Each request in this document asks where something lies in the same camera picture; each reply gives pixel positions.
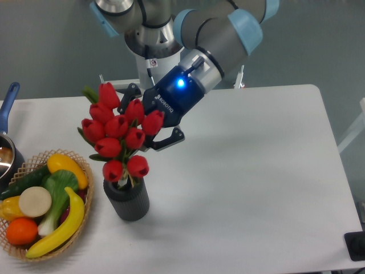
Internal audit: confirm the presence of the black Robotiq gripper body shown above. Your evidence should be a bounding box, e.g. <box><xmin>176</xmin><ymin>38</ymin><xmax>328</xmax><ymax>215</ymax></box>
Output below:
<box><xmin>142</xmin><ymin>66</ymin><xmax>204</xmax><ymax>127</ymax></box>

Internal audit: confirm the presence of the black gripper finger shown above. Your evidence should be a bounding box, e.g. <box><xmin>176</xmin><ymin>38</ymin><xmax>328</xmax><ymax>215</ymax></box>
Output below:
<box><xmin>116</xmin><ymin>83</ymin><xmax>142</xmax><ymax>114</ymax></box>
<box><xmin>139</xmin><ymin>126</ymin><xmax>185</xmax><ymax>152</ymax></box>

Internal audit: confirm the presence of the red tulip bouquet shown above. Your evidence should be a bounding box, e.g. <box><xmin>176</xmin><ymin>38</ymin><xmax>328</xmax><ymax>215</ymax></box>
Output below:
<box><xmin>78</xmin><ymin>83</ymin><xmax>164</xmax><ymax>191</ymax></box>

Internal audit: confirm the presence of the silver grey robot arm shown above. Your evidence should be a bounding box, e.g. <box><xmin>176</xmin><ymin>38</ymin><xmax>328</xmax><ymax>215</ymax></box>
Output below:
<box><xmin>90</xmin><ymin>1</ymin><xmax>279</xmax><ymax>151</ymax></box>

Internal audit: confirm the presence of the dark grey ribbed vase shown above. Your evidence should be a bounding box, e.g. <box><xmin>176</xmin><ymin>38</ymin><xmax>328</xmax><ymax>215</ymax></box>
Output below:
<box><xmin>103</xmin><ymin>178</ymin><xmax>149</xmax><ymax>221</ymax></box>

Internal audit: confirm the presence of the yellow lemon squash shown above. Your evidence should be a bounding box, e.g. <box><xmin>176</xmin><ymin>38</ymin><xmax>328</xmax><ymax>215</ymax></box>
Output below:
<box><xmin>47</xmin><ymin>154</ymin><xmax>88</xmax><ymax>190</ymax></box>

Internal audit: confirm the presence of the red fruit in basket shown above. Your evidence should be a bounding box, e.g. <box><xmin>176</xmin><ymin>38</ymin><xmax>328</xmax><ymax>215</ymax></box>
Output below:
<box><xmin>59</xmin><ymin>190</ymin><xmax>87</xmax><ymax>225</ymax></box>

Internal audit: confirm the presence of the woven wicker basket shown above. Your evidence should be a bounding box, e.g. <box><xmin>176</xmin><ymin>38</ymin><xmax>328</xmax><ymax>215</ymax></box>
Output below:
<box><xmin>1</xmin><ymin>149</ymin><xmax>94</xmax><ymax>262</ymax></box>

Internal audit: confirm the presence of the green bok choy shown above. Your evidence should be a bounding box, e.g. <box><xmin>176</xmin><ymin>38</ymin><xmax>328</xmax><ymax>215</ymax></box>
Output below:
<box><xmin>38</xmin><ymin>170</ymin><xmax>79</xmax><ymax>237</ymax></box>

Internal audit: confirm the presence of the yellow banana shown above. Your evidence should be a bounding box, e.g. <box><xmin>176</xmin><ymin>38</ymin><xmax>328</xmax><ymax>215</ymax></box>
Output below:
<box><xmin>26</xmin><ymin>187</ymin><xmax>85</xmax><ymax>259</ymax></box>

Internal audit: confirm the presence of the dark green cucumber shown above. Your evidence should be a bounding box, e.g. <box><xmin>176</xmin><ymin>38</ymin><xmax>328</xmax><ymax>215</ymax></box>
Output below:
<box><xmin>1</xmin><ymin>166</ymin><xmax>50</xmax><ymax>200</ymax></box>

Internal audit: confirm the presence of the beige round disc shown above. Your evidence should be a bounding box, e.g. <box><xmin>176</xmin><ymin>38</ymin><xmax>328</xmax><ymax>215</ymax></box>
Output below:
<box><xmin>18</xmin><ymin>187</ymin><xmax>52</xmax><ymax>217</ymax></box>

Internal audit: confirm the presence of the yellow bell pepper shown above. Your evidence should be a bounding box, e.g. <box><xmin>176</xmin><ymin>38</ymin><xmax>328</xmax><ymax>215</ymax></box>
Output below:
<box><xmin>1</xmin><ymin>196</ymin><xmax>26</xmax><ymax>221</ymax></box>

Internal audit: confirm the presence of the orange fruit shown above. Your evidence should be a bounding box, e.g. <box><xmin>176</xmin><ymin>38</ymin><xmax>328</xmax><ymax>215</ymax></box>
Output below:
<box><xmin>6</xmin><ymin>217</ymin><xmax>38</xmax><ymax>245</ymax></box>

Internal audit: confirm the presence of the black device at edge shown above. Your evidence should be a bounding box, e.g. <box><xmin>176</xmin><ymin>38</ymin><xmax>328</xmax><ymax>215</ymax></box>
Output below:
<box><xmin>344</xmin><ymin>231</ymin><xmax>365</xmax><ymax>261</ymax></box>

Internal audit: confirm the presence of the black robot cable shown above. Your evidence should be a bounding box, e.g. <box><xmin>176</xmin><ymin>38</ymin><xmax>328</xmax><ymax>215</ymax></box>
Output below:
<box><xmin>144</xmin><ymin>45</ymin><xmax>156</xmax><ymax>86</ymax></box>

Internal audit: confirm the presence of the blue handled saucepan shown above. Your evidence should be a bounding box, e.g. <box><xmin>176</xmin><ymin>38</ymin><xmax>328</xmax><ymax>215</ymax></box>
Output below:
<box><xmin>1</xmin><ymin>82</ymin><xmax>24</xmax><ymax>192</ymax></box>

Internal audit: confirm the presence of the white frame at right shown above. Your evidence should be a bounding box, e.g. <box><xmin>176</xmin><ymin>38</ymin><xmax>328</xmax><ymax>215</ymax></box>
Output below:
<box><xmin>337</xmin><ymin>98</ymin><xmax>364</xmax><ymax>154</ymax></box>

